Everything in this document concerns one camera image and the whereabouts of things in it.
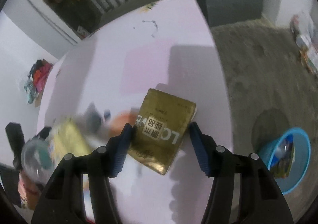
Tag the person's left forearm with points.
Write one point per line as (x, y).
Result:
(28, 196)

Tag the green plastic bag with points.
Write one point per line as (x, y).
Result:
(46, 160)

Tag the pile of paper bags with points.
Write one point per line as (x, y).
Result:
(38, 82)

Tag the blue plastic basket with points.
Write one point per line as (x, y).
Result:
(301, 164)

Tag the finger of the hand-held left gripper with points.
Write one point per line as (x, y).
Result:
(44, 132)

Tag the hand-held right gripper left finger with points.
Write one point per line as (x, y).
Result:
(121, 150)

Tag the gold foil packet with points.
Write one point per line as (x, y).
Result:
(161, 124)

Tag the clear plastic bottle blue label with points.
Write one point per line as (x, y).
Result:
(31, 155)

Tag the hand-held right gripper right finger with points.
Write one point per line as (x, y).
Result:
(200, 150)

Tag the yellow packet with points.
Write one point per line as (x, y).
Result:
(69, 139)

